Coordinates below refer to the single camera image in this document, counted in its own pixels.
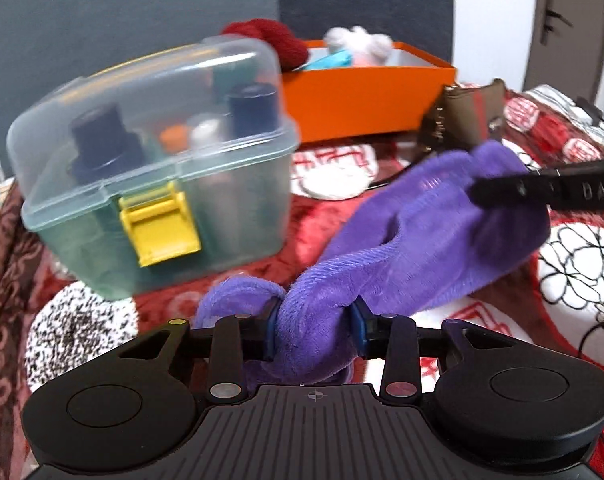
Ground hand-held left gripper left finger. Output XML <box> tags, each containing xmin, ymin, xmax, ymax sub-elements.
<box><xmin>117</xmin><ymin>300</ymin><xmax>283</xmax><ymax>406</ymax></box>

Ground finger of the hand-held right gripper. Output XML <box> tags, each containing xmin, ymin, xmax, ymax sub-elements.
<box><xmin>469</xmin><ymin>170</ymin><xmax>553</xmax><ymax>209</ymax></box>

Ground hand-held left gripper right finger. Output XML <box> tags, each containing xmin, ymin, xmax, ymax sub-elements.
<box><xmin>349</xmin><ymin>294</ymin><xmax>525</xmax><ymax>405</ymax></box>

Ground purple fleece cloth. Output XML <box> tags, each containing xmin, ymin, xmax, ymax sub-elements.
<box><xmin>194</xmin><ymin>140</ymin><xmax>552</xmax><ymax>386</ymax></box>

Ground orange cardboard box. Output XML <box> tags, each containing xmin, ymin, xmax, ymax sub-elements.
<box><xmin>280</xmin><ymin>40</ymin><xmax>457</xmax><ymax>145</ymax></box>

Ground white plush toy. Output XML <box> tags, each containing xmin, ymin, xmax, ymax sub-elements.
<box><xmin>323</xmin><ymin>26</ymin><xmax>395</xmax><ymax>67</ymax></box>

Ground red knitted cloth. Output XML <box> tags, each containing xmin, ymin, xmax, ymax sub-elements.
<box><xmin>219</xmin><ymin>18</ymin><xmax>310</xmax><ymax>68</ymax></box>

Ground olive striped handbag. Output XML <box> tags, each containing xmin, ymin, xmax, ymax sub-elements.
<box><xmin>417</xmin><ymin>78</ymin><xmax>507</xmax><ymax>153</ymax></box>

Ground clear plastic storage box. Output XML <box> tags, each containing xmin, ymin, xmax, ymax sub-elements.
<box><xmin>6</xmin><ymin>37</ymin><xmax>301</xmax><ymax>297</ymax></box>

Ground grey door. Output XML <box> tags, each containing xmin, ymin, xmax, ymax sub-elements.
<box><xmin>524</xmin><ymin>0</ymin><xmax>604</xmax><ymax>106</ymax></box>

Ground white cap small bottle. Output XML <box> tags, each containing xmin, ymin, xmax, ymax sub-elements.
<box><xmin>189</xmin><ymin>115</ymin><xmax>223</xmax><ymax>148</ymax></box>

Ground orange cap small bottle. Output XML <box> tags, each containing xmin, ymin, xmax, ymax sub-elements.
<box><xmin>159</xmin><ymin>126</ymin><xmax>190</xmax><ymax>153</ymax></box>

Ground blue cap bottle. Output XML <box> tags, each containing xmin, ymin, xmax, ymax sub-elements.
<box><xmin>227</xmin><ymin>82</ymin><xmax>280</xmax><ymax>141</ymax></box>

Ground black cap bottle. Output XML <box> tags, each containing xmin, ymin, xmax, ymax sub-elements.
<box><xmin>69</xmin><ymin>104</ymin><xmax>148</xmax><ymax>181</ymax></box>

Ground brown patterned scarf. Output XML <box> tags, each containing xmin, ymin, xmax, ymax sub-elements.
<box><xmin>0</xmin><ymin>180</ymin><xmax>48</xmax><ymax>480</ymax></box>

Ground grey upholstered headboard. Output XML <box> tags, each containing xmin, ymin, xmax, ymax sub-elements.
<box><xmin>0</xmin><ymin>0</ymin><xmax>455</xmax><ymax>176</ymax></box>

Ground black door handle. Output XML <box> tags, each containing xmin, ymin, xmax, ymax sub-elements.
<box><xmin>540</xmin><ymin>0</ymin><xmax>573</xmax><ymax>46</ymax></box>

